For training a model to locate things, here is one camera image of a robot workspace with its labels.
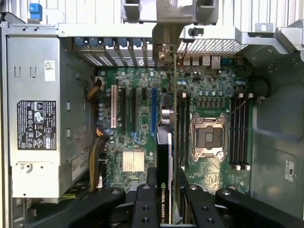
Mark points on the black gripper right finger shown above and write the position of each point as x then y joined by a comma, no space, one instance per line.
197,199

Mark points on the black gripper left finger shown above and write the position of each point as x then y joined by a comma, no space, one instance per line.
145,202

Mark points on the green graphics card black shroud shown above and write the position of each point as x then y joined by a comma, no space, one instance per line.
162,166

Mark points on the silver finned chipset heatsink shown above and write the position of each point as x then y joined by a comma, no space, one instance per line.
133,161

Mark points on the metal CPU socket cover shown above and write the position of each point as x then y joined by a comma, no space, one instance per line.
198,140

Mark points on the CPU socket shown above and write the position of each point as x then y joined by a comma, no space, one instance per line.
210,136

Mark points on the black RAM slot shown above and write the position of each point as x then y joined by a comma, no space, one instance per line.
181,130
248,130
238,130
243,130
233,130
187,130

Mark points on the blue expansion slot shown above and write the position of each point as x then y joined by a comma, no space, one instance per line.
154,109

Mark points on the thin socket locking lever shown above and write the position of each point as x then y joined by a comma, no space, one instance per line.
237,108

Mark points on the white expansion slot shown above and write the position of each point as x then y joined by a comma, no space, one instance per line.
114,107

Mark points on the short black expansion slot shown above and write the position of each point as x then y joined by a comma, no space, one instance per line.
144,93

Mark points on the grey open PC case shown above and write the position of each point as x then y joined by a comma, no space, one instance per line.
273,118

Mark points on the green motherboard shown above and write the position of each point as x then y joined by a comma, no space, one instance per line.
213,83

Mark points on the black power supply label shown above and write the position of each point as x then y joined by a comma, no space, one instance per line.
35,142

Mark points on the blue slot retainer clip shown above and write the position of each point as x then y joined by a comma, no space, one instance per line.
79,42
137,42
93,42
108,42
123,42

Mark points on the silver power supply unit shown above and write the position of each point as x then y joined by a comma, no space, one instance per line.
28,90

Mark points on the white sticker on power supply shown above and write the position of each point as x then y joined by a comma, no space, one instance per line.
50,71

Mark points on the grey plastic parts rack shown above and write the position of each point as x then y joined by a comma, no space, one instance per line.
206,12

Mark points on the small blue plastic latch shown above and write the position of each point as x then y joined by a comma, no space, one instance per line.
35,12

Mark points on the white sticker on case wall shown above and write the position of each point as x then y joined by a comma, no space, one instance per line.
291,171

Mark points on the small black intrusion switch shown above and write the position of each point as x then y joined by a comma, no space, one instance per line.
196,31

